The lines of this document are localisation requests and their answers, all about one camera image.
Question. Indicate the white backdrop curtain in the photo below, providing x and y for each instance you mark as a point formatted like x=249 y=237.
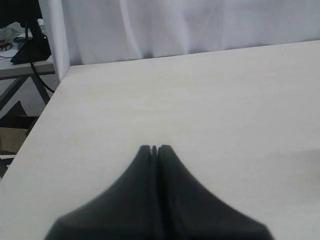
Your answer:
x=82 y=32

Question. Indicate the brown cardboard box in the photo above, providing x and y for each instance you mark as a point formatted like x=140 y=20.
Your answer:
x=11 y=139

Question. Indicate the side table with metal frame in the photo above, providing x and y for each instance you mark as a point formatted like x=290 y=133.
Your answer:
x=20 y=73

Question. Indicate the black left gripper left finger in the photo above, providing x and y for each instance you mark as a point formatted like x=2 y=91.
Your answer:
x=128 y=210

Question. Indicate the black monitor stand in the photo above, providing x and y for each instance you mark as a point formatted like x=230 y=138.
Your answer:
x=27 y=13

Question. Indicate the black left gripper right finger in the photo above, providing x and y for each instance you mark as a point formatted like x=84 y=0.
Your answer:
x=191 y=212

